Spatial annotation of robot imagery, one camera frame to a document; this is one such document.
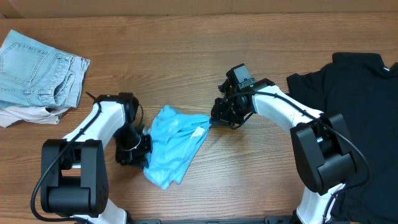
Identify light blue printed t-shirt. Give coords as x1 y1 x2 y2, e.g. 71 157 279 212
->
144 105 211 190

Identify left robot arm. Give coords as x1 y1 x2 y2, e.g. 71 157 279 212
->
30 92 152 224

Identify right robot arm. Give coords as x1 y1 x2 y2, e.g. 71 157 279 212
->
210 64 358 223

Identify folded white cloth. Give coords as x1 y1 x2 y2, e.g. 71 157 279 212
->
1 106 69 128

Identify folded light denim shorts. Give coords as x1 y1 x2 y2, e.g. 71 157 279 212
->
1 30 90 108

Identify black garment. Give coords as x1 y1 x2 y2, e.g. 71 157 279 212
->
287 52 397 223

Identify left black cable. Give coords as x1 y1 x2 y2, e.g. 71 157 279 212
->
30 91 146 224

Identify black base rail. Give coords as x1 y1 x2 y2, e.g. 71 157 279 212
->
74 215 312 224

